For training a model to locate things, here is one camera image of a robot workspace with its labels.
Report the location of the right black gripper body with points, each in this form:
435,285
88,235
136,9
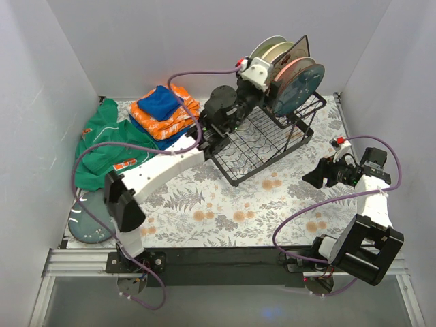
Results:
329,172

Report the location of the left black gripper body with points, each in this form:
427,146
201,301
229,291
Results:
260,94

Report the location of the cream and green round plate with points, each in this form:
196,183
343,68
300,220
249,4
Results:
276,51

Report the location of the white scalloped plate front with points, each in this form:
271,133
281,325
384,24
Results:
265,45

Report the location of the blue glazed plate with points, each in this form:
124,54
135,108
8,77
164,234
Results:
83,227
298,90

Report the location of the pink and cream round plate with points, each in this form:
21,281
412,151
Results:
287,74

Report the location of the square floral plate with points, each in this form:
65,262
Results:
299,49

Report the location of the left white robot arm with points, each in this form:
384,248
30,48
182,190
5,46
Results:
224,112

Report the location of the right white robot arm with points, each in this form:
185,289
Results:
369,244

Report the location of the floral patterned table mat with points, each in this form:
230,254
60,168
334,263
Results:
199,208

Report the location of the blue folded towel top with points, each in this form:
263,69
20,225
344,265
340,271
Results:
161,104

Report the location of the orange patterned cloth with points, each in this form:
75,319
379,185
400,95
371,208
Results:
182,118

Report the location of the blue cloth bottom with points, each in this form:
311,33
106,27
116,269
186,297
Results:
162,144

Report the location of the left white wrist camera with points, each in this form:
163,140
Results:
256,71

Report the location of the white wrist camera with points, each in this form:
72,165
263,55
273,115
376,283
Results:
341,146
256,71

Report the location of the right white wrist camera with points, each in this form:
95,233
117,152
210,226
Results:
341,146

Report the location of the black wire dish rack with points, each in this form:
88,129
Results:
264,139

